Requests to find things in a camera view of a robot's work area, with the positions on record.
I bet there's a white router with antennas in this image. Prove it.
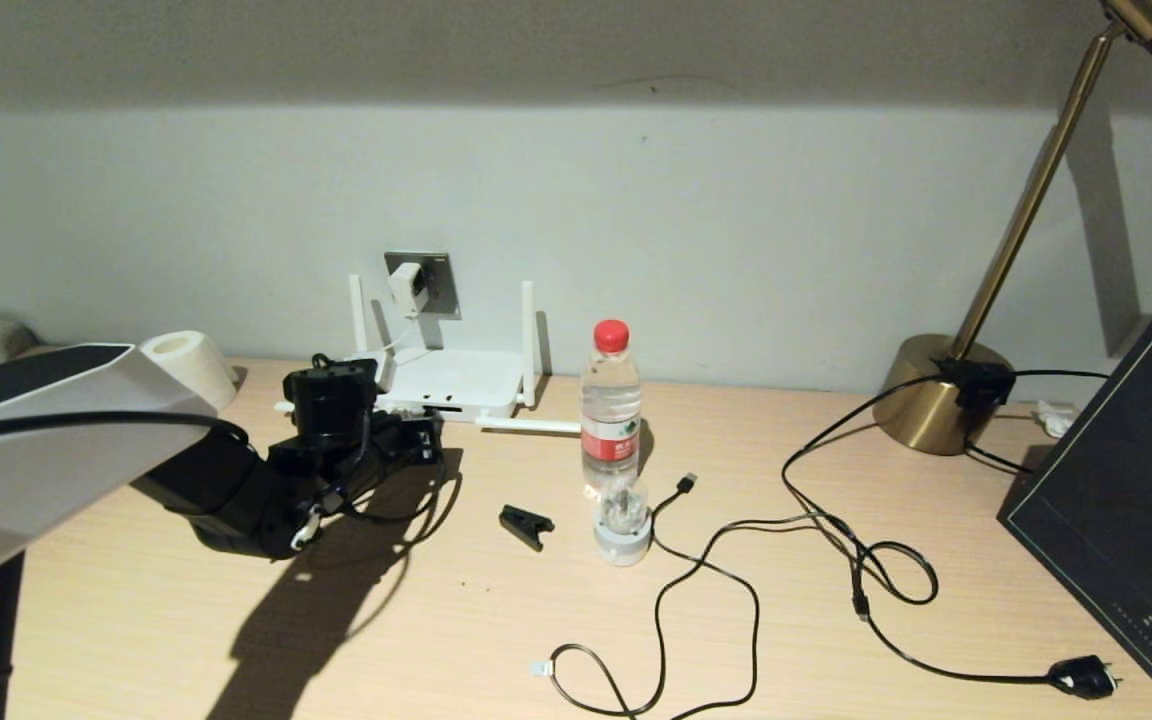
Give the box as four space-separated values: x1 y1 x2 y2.
276 275 582 434

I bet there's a black lamp power cord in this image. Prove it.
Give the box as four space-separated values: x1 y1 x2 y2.
782 375 1125 700

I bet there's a small black clip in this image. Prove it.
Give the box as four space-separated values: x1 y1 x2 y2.
498 504 556 552

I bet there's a water bottle red cap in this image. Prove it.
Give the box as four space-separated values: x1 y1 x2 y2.
580 319 644 498

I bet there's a grey wall socket plate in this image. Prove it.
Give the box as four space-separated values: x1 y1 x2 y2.
385 252 462 321

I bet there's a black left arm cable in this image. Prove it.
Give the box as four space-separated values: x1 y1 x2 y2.
0 408 257 456

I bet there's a white power adapter with cord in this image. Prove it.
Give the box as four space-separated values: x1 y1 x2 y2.
366 316 432 373

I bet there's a white toilet paper roll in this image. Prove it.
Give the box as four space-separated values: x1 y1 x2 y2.
139 331 241 411

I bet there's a dark box with gold trim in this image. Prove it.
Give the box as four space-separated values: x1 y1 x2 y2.
998 312 1152 720

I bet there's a glass dome on white base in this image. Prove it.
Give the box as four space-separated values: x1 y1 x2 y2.
593 473 654 567

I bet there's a black USB cable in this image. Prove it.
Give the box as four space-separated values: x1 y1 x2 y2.
531 472 872 720

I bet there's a brass desk lamp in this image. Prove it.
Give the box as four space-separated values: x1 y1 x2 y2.
874 0 1152 457

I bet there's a thin black cable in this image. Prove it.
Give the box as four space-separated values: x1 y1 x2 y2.
966 368 1112 473

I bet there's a black box on lamp base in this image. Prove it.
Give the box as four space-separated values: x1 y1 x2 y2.
936 358 1019 426

